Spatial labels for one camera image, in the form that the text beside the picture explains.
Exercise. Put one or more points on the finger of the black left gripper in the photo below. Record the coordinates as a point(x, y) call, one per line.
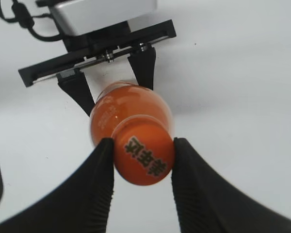
point(143, 65)
point(74, 84)

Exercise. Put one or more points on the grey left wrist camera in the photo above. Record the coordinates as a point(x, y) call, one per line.
point(77, 17)

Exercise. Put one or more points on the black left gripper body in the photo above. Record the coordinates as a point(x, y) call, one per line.
point(100, 46)

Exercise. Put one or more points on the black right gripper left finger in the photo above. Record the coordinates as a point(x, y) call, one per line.
point(81, 204)

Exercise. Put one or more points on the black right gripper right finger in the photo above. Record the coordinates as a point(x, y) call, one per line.
point(207, 203)

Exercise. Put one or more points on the orange soda bottle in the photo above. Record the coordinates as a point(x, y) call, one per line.
point(122, 100)

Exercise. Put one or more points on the orange bottle cap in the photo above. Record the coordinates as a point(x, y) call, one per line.
point(144, 153)

